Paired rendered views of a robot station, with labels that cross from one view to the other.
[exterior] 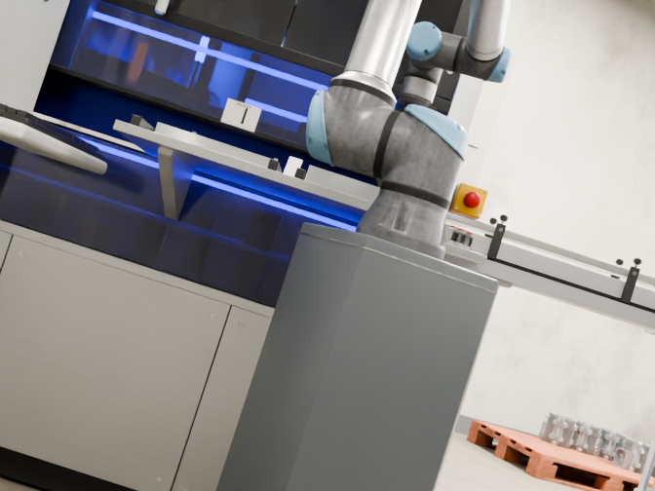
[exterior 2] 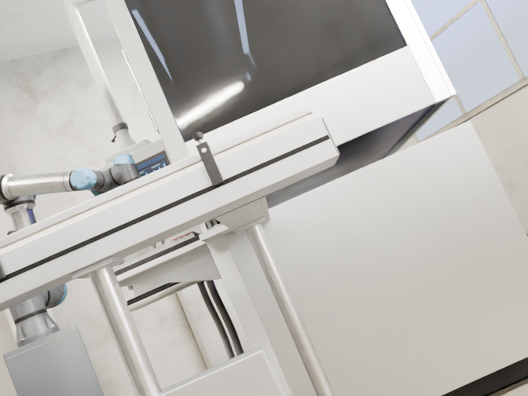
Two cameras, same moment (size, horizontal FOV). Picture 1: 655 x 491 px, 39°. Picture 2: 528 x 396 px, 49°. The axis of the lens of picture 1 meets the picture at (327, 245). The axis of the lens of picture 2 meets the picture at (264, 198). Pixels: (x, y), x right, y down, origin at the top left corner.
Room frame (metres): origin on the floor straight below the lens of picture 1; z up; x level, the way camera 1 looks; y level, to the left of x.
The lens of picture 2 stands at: (2.41, -2.22, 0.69)
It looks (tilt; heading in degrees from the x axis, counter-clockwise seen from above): 7 degrees up; 89
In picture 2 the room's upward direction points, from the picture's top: 24 degrees counter-clockwise
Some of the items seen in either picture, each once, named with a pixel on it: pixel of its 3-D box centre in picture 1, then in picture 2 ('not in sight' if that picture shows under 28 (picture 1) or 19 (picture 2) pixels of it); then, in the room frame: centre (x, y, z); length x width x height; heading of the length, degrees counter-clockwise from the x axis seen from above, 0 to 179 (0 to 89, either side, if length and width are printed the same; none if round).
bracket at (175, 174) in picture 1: (169, 186); not in sight; (2.02, 0.37, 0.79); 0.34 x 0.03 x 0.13; 0
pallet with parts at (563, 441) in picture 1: (579, 451); not in sight; (5.71, -1.89, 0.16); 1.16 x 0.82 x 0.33; 115
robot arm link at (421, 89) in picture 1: (417, 93); not in sight; (2.02, -0.09, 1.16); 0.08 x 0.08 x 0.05
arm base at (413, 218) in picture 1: (406, 220); (34, 327); (1.49, -0.11, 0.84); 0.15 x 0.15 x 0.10
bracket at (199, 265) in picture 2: not in sight; (174, 279); (2.02, -0.13, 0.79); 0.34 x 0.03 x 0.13; 0
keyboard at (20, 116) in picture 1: (38, 129); (166, 287); (1.84, 0.63, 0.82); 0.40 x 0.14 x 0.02; 174
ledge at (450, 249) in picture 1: (455, 252); (221, 230); (2.27, -0.31, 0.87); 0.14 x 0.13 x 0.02; 0
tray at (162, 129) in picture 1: (221, 158); not in sight; (2.10, 0.29, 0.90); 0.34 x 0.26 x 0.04; 0
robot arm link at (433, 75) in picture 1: (428, 58); (126, 170); (2.01, -0.09, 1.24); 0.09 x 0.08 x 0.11; 168
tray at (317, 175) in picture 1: (365, 200); (159, 257); (1.99, -0.05, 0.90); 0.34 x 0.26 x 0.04; 0
